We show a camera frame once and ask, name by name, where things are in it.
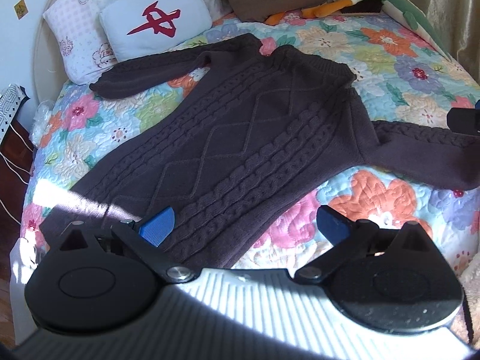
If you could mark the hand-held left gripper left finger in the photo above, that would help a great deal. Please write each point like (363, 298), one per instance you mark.
(158, 227)

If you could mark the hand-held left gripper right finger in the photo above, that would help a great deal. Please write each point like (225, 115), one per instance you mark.
(332, 227)

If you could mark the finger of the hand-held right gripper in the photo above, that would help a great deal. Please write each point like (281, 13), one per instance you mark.
(465, 120)

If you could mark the floral quilted bedspread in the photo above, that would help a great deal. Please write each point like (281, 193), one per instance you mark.
(408, 75)

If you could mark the green and white plush toy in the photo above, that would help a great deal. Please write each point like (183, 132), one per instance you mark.
(416, 18)

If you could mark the beige curtain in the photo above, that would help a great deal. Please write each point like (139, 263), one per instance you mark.
(446, 7)

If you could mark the clear plastic bag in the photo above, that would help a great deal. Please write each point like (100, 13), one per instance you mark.
(39, 120)

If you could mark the dark wooden nightstand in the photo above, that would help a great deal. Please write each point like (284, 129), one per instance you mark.
(13, 157)

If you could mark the orange and white plush toy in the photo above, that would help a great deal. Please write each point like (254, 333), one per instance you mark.
(326, 5)

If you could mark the pink patterned pillow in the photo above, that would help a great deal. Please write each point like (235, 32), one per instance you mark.
(77, 39)

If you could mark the white pillow with red symbol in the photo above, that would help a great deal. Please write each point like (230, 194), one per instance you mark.
(155, 17)

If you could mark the yellow wall sticker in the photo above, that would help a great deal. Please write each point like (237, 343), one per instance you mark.
(21, 8)

